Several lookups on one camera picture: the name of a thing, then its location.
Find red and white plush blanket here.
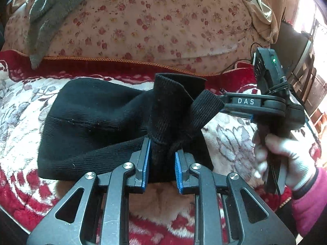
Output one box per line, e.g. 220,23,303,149
0,51,322,245

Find black knit pants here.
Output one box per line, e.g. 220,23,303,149
37,73,225,184

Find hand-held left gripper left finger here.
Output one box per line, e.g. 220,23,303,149
27,137,152,245

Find gold satin cloth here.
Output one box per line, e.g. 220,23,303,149
249,0,302,44
5,0,52,23

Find person's right hand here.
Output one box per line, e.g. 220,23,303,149
252,133,318,192

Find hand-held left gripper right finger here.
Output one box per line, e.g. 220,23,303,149
175,150,297,245

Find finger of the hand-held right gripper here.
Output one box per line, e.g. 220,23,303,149
222,107,265,123
220,92,264,108

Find black cable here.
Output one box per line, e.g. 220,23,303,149
230,43,260,70

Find person's right forearm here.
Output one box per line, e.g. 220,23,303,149
291,167,327,238

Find grey towel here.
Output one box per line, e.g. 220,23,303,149
28,0,78,69

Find floral pink pillow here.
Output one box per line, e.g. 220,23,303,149
4,0,263,76

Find dark wooden furniture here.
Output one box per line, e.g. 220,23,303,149
294,38,327,123

